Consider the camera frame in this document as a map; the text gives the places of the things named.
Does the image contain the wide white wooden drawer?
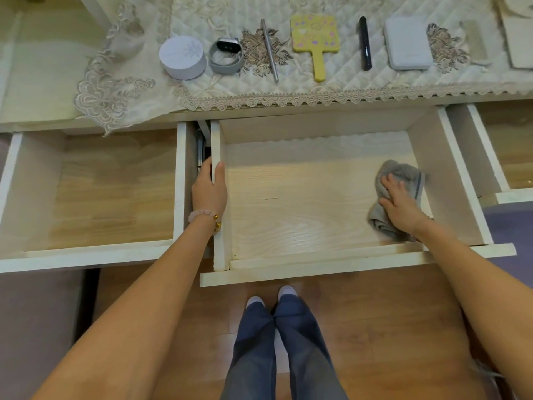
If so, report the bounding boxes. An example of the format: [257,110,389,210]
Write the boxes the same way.
[200,106,517,288]

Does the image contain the grey cleaning cloth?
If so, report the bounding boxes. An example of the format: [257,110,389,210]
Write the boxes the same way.
[367,159,425,242]

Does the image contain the blue jeans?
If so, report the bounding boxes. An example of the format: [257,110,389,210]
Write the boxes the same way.
[220,293,349,400]

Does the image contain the purple rug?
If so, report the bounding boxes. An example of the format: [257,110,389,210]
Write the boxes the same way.
[481,201,533,288]

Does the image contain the silver pen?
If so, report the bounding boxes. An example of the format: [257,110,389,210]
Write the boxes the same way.
[261,19,280,83]

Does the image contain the black metal drawer rail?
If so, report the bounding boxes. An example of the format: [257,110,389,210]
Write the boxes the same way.
[196,121,212,173]

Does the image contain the grey smartwatch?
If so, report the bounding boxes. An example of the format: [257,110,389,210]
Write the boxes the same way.
[208,37,245,76]

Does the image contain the mauve rug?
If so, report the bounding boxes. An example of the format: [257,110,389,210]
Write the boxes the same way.
[0,268,87,400]

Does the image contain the person's left hand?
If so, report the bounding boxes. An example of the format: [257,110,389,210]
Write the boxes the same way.
[191,157,228,217]

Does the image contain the white wooden dressing table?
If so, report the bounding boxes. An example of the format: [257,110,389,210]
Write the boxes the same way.
[0,0,533,134]

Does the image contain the person's left forearm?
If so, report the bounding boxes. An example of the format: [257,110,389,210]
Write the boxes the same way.
[32,212,221,400]

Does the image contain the person's right hand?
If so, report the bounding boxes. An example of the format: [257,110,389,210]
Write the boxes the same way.
[378,173,430,236]

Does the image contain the person's right forearm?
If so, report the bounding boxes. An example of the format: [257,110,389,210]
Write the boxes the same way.
[412,216,533,400]

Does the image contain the yellow hand mirror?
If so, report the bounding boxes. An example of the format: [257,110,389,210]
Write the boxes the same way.
[290,14,340,83]

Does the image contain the black cosmetic tube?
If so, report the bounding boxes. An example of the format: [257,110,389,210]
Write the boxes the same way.
[359,16,372,71]

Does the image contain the white round box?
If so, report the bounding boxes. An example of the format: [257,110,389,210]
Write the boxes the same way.
[159,36,207,81]

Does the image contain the cream lace tablecloth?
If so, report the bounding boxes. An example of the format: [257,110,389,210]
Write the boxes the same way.
[74,0,533,136]

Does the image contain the white power bank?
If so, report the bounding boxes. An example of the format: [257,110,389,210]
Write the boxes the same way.
[383,16,434,71]

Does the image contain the cream rectangular box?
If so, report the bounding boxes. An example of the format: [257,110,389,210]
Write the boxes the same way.
[501,16,533,70]

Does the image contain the pink bead bracelet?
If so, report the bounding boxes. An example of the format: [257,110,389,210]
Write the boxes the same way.
[188,209,222,235]

